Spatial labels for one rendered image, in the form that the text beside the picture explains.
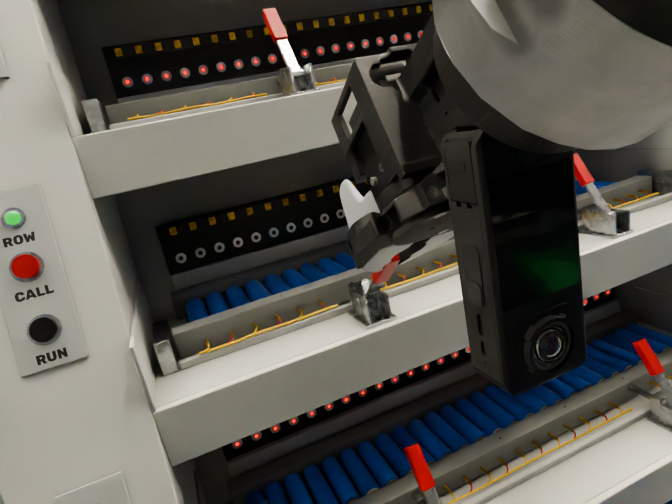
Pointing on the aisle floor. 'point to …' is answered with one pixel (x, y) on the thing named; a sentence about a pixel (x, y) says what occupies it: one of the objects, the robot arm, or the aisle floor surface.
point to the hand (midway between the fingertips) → (385, 263)
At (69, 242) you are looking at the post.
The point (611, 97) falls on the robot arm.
